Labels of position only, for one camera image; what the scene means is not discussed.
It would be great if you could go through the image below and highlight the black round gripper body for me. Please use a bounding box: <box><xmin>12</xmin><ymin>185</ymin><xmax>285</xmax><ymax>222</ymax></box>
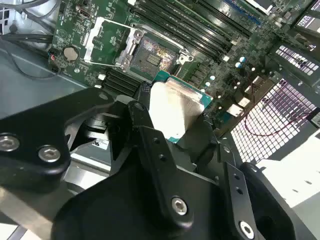
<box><xmin>51</xmin><ymin>146</ymin><xmax>236</xmax><ymax>240</ymax></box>

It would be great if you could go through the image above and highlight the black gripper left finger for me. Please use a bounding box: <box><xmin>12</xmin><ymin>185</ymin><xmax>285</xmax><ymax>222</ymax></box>
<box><xmin>0</xmin><ymin>81</ymin><xmax>195</xmax><ymax>232</ymax></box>

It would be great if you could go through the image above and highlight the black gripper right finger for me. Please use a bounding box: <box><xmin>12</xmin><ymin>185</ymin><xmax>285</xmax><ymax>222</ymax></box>
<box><xmin>180</xmin><ymin>115</ymin><xmax>311</xmax><ymax>240</ymax></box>

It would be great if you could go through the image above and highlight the silver CPU with green edge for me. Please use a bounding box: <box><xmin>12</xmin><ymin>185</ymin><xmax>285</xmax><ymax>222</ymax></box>
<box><xmin>147</xmin><ymin>72</ymin><xmax>215</xmax><ymax>145</ymax></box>

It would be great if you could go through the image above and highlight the metal wire locking lever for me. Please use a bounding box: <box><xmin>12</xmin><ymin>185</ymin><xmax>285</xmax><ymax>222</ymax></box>
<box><xmin>172</xmin><ymin>61</ymin><xmax>183</xmax><ymax>77</ymax></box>
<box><xmin>130</xmin><ymin>22</ymin><xmax>191</xmax><ymax>55</ymax></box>

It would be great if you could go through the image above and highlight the metal socket cover frame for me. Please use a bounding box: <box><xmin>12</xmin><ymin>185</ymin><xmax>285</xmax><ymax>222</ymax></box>
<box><xmin>83</xmin><ymin>16</ymin><xmax>145</xmax><ymax>70</ymax></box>

